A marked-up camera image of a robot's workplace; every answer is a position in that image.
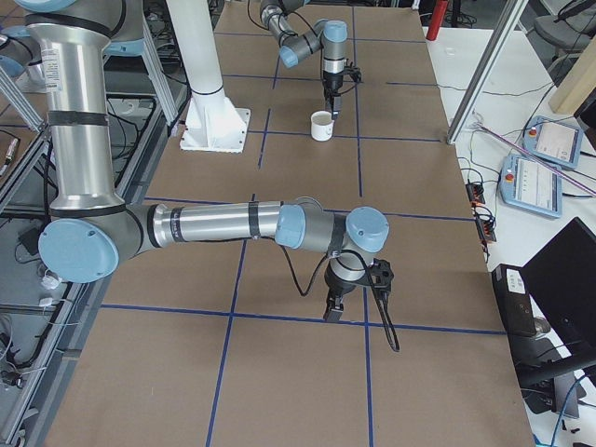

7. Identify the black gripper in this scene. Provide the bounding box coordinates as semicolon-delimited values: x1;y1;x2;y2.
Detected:
322;72;344;120
323;260;368;322

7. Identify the white mug with smiley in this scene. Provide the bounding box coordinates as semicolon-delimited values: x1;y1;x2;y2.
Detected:
310;111;334;142

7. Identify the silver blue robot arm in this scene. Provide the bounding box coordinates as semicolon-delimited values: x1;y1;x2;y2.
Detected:
22;1;393;323
260;1;349;121

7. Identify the black orange usb hub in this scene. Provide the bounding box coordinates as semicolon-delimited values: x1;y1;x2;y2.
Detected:
466;182;496;246

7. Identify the black laptop computer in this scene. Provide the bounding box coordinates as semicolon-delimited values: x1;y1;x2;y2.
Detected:
491;217;595;387

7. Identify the near blue teach pendant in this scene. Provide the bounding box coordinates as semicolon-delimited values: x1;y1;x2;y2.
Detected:
499;155;562;218

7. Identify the blue teach pendant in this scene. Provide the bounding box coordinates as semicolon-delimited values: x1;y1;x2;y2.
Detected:
499;155;562;218
522;115;584;169

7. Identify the far blue teach pendant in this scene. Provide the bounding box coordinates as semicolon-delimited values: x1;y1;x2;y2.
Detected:
522;115;584;169

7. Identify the wooden beam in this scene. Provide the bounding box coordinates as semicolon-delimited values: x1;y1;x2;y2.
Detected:
549;38;596;115

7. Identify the grey office chair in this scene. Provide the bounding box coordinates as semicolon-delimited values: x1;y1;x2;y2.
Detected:
534;1;595;61

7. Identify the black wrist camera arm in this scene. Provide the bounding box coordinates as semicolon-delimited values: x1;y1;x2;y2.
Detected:
369;258;394;294
344;64;362;85

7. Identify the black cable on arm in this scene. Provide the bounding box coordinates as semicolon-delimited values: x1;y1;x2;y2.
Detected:
245;0;327;43
278;241;402;353

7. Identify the white camera mast pillar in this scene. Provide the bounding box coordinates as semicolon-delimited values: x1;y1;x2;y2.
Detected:
167;0;251;153

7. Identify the aluminium frame post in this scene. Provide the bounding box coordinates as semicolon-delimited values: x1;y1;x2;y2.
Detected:
446;0;528;144

